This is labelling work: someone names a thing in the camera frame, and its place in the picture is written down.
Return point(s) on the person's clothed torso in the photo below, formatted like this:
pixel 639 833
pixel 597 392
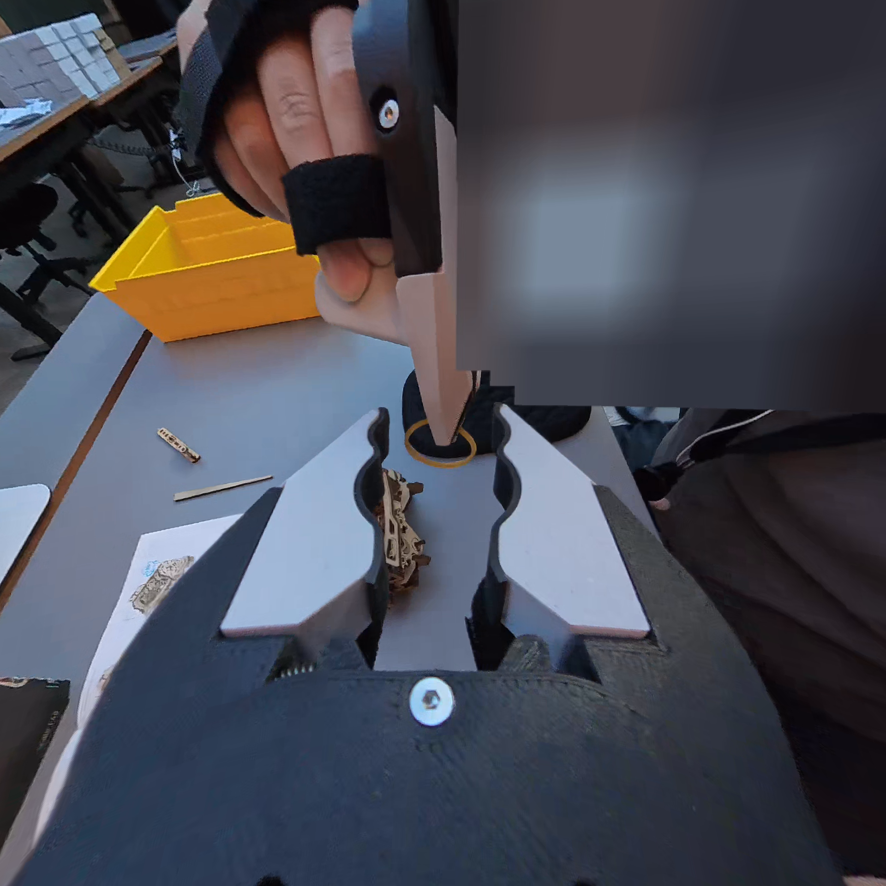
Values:
pixel 775 588

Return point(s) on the white rounded board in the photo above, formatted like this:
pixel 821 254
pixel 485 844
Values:
pixel 21 526

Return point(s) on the white crumpled paper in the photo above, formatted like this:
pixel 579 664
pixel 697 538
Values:
pixel 24 111

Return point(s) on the black quilted wrist rest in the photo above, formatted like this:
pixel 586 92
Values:
pixel 533 422

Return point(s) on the white instruction booklet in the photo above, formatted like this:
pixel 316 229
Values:
pixel 138 623

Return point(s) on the yellow rubber band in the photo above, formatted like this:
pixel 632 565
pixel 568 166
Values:
pixel 415 453

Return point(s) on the person's right hand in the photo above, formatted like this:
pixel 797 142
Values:
pixel 297 104

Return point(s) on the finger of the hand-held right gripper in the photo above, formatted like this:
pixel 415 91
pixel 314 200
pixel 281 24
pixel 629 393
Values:
pixel 432 332
pixel 472 394

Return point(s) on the background wooden desk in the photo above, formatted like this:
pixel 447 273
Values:
pixel 41 131

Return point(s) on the small wooden part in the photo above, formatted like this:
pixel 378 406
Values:
pixel 178 445

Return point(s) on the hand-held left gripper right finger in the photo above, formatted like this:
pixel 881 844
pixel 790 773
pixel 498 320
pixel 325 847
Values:
pixel 574 554

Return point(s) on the black office chair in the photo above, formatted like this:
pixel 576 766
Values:
pixel 24 207

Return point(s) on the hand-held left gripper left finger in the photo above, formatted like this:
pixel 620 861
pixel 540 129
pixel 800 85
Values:
pixel 297 554

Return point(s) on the thin wooden stick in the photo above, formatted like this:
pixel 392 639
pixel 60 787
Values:
pixel 221 488

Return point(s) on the wooden mechanical model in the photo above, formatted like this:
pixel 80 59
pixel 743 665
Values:
pixel 398 540

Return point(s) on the black teal model kit box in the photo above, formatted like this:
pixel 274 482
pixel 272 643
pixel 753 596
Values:
pixel 28 734

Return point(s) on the yellow plastic bin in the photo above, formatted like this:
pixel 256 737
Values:
pixel 221 291

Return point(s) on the tray of grey white blocks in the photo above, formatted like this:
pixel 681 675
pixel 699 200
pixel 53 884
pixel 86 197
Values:
pixel 62 55

